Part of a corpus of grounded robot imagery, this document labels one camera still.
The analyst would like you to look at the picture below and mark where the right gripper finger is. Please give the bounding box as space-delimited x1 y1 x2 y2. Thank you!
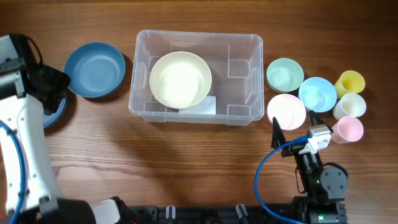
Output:
309 110 325 126
271 117 286 149

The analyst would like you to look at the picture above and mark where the pink small bowl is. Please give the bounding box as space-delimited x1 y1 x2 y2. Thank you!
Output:
267 94 307 130

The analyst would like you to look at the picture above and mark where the dark blue bowl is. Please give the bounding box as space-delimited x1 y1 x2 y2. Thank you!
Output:
63 42 126 98
43 96 67 128

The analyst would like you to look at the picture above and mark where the cream large bowl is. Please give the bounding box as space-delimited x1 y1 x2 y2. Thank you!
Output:
149 51 213 110

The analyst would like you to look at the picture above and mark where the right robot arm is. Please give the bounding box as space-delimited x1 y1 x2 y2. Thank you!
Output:
271 110 348 224

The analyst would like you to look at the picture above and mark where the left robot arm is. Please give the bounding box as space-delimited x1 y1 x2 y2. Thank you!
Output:
1 34 139 223

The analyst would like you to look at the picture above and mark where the clear plastic storage container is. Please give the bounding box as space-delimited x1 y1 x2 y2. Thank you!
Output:
128 30 265 126

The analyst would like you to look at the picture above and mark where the light blue small bowl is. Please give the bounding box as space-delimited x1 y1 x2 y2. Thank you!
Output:
298 77 337 113

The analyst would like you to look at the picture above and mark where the pink cup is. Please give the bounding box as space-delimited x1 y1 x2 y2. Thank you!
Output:
331 116 364 144

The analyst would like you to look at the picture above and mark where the cream cup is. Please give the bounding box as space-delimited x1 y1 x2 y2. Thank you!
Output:
333 93 367 119

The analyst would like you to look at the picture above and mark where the yellow cup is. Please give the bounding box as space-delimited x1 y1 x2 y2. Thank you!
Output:
334 70 366 99

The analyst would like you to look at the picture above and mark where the mint green small bowl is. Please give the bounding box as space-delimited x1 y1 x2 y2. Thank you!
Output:
266 58 305 93

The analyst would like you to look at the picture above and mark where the right blue cable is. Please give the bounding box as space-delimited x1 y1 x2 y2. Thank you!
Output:
254 134 312 224

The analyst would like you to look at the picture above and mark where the blue cable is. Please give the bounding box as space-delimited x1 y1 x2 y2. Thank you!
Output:
254 134 312 224
0 120 28 224

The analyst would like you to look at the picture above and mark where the left blue cable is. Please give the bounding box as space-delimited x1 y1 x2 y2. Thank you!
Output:
0 120 28 224

